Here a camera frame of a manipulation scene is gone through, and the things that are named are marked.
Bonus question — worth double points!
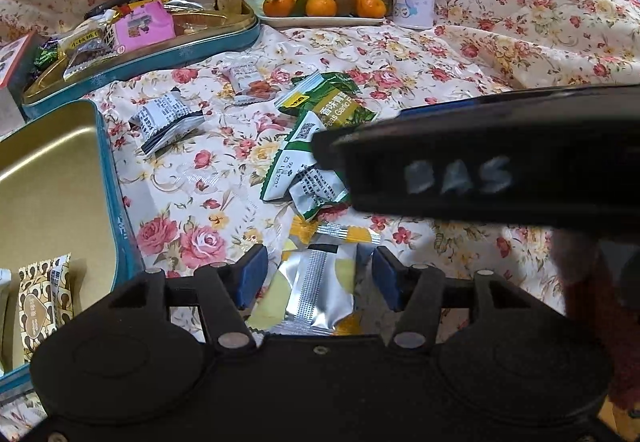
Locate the brown patterned snack packet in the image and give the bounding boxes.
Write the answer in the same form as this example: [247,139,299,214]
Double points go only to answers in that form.
[17,252,73,353]

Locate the silvery snack packet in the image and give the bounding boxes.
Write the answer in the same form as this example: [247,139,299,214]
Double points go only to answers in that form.
[247,242,358,338]

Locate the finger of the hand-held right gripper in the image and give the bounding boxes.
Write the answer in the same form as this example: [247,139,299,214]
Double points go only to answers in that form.
[400,83,640,120]
[312,97,640,228]

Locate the person's right forearm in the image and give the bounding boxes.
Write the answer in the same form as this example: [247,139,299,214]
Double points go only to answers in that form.
[552,227,640,410]

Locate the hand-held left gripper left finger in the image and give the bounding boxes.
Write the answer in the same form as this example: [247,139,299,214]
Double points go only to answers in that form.
[107,243,271,353]

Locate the white hawthorn snack packet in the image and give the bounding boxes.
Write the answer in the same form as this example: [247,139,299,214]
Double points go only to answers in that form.
[222,62,276,106]

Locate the white black-print snack packet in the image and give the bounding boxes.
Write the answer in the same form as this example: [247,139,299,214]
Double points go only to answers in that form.
[129,90,206,155]

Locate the green purple foil candy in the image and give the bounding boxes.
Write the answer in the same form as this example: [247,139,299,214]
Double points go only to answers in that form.
[32,37,63,70]

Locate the green snack packet yellow label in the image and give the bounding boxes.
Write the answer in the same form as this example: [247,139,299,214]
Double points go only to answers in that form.
[277,71,361,118]

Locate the gold tin tray teal rim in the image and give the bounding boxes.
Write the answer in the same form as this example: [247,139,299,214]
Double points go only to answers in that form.
[0,100,143,398]

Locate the red and white carton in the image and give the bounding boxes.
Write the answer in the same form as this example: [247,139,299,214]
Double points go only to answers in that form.
[0,30,48,133]

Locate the floral cloth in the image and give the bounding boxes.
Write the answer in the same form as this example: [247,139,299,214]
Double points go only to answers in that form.
[0,0,640,428]

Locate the clear walnut snack packet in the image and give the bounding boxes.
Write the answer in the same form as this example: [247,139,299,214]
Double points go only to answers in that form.
[60,17,118,78]

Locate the yellow white snack packet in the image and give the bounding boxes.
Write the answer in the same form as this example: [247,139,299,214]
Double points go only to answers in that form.
[280,215,383,268]

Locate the pink snack packet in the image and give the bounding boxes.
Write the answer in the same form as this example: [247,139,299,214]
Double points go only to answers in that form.
[112,0,176,56]

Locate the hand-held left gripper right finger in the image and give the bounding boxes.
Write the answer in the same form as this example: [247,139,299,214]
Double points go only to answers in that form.
[372,245,536,353]

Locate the teal tin box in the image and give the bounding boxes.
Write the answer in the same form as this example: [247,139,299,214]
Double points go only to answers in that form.
[20,0,261,120]

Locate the clear yellow pastry packet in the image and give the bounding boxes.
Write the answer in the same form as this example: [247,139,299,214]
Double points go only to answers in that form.
[172,8,226,38]

